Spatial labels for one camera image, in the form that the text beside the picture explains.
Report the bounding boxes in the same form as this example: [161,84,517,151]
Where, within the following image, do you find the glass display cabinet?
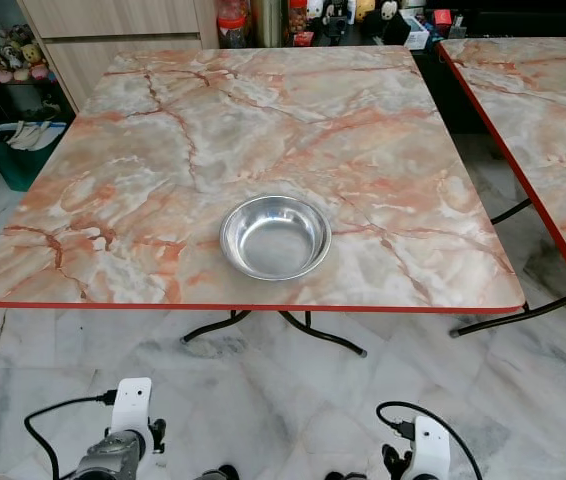
[0,0,74,126]

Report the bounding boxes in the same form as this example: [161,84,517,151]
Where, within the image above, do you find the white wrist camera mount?
[109,377,155,442]
[412,415,453,480]

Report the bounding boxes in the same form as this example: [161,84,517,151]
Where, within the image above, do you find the white papers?
[3,120,67,151]

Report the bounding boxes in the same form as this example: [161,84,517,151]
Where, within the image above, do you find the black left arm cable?
[24,392,120,480]

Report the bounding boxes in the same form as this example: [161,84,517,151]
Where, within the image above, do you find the green storage bag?
[0,120,68,192]

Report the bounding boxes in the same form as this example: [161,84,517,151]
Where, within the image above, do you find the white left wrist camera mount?
[109,377,155,442]

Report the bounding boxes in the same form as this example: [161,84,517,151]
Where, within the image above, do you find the steel canister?
[253,0,285,48]

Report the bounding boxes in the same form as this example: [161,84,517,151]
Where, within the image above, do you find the light wooden cabinet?
[18,0,220,112]

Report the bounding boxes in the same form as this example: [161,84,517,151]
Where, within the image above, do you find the red lid plastic jar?
[216,0,253,49]

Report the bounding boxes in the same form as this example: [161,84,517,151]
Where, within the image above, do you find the shiny steel bowl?
[219,194,333,282]

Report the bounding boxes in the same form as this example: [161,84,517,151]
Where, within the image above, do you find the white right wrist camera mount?
[412,415,453,480]

